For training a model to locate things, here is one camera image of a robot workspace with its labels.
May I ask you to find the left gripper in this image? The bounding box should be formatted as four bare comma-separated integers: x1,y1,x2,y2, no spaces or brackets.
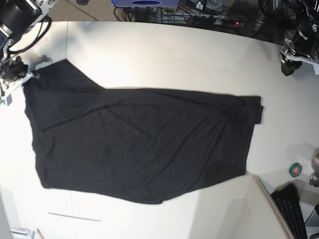
280,38,319,76

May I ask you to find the black keyboard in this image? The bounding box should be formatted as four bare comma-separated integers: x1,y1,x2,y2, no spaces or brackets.
271,183,307,239

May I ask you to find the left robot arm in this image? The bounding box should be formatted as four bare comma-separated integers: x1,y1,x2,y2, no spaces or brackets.
280,0,319,76

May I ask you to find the blue device on floor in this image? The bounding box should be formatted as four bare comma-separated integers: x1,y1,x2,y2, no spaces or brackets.
111,0,180,7

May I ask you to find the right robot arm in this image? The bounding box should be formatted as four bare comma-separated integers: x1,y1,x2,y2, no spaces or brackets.
0,0,57,106

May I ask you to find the black t-shirt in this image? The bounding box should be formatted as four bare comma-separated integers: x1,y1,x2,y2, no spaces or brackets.
23,60,264,204

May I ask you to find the green tape roll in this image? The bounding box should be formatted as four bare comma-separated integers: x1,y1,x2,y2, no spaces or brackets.
289,163,302,178

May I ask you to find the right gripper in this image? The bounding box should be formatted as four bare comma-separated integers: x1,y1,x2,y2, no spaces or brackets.
0,56,34,106

